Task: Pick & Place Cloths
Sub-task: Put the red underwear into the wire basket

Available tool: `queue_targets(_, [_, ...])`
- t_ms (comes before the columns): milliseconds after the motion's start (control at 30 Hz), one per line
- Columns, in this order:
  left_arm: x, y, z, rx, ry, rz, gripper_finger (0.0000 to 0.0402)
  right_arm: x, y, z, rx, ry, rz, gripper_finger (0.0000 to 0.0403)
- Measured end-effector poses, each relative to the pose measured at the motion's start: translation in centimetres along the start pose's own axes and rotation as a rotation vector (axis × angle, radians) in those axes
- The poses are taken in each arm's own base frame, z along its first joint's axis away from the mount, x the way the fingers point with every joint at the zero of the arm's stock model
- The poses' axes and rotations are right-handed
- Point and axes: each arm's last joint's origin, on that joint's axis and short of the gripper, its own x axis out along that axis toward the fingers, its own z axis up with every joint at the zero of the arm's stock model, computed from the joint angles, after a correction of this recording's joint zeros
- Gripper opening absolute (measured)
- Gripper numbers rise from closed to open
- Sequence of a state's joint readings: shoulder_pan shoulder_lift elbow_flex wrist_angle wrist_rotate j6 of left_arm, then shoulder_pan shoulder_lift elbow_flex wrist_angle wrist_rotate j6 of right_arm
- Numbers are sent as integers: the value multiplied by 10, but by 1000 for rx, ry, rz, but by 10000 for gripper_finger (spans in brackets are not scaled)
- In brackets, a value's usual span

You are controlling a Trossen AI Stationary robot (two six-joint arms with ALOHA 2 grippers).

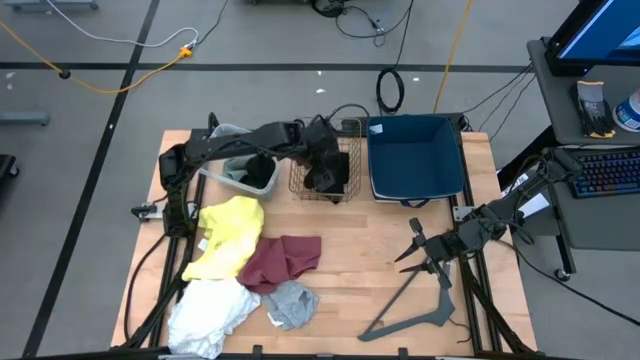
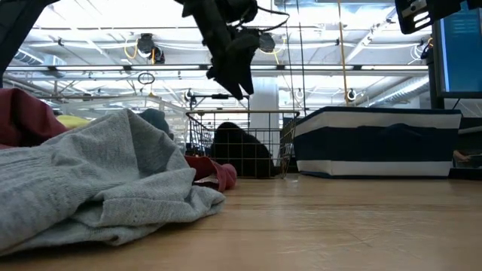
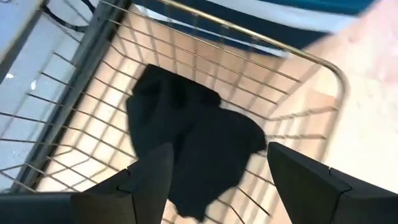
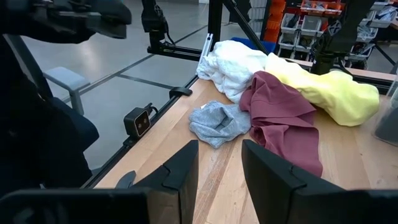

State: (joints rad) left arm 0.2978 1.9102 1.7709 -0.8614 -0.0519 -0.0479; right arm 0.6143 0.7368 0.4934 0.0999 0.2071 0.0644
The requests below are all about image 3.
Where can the black knit cloth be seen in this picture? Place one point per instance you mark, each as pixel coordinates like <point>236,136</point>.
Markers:
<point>192,133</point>

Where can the blue white fabric bin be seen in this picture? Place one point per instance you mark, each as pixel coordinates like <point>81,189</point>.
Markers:
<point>242,18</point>

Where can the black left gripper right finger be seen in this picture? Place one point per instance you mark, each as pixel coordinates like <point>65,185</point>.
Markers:
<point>308,186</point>

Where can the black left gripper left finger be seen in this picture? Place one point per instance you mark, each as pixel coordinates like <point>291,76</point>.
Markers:
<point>146,186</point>

